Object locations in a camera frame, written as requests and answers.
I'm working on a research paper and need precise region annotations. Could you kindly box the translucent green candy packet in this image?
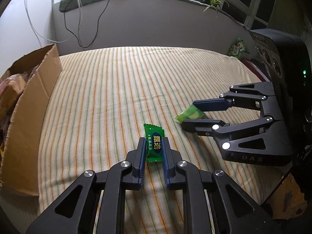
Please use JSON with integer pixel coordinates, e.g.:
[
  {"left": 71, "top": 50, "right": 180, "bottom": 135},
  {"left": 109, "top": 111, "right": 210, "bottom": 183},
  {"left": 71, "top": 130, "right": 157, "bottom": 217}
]
[{"left": 175, "top": 105, "right": 205, "bottom": 124}]

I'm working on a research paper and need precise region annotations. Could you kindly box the green text candy packet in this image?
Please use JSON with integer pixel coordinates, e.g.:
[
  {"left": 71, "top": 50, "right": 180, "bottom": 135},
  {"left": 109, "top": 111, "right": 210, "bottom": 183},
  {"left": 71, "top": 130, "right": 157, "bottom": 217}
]
[{"left": 144, "top": 124, "right": 164, "bottom": 163}]

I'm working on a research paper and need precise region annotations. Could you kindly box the bagged sliced bread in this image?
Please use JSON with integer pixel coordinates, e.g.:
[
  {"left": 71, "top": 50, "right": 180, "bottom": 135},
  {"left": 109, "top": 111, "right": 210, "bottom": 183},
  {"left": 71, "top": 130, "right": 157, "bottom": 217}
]
[{"left": 1, "top": 74, "right": 27, "bottom": 120}]

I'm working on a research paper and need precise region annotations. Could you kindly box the green snack bag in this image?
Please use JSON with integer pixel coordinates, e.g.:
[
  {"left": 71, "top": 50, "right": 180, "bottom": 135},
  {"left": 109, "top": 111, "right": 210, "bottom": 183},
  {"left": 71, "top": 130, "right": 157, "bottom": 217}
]
[{"left": 227, "top": 38, "right": 249, "bottom": 59}]

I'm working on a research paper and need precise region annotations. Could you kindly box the brown cardboard box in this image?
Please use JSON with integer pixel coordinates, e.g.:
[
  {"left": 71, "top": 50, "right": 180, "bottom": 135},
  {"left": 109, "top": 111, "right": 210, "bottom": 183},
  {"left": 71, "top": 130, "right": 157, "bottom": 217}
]
[{"left": 1, "top": 44, "right": 62, "bottom": 197}]

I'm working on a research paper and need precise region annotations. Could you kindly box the striped beige table cloth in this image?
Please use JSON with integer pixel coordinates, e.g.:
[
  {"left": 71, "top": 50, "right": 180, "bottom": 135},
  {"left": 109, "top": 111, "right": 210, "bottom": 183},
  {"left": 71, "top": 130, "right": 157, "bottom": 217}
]
[{"left": 38, "top": 47, "right": 282, "bottom": 210}]

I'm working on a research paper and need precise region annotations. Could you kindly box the black cable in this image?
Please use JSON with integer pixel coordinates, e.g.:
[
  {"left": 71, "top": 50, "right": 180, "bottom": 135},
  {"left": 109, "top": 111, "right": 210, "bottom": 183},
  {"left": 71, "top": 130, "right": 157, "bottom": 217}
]
[{"left": 63, "top": 0, "right": 115, "bottom": 49}]

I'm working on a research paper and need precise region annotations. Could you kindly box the white cable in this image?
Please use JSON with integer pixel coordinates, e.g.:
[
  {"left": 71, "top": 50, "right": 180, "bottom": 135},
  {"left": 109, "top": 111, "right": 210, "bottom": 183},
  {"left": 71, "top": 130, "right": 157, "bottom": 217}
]
[{"left": 23, "top": 0, "right": 68, "bottom": 44}]

